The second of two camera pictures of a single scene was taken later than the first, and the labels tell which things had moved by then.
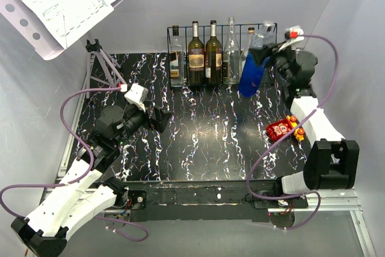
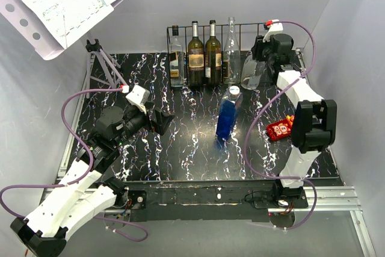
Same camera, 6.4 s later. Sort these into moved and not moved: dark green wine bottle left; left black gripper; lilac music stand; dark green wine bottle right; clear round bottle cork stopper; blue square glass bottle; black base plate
Moved: clear round bottle cork stopper; blue square glass bottle
Not moved: black base plate; dark green wine bottle right; dark green wine bottle left; left black gripper; lilac music stand
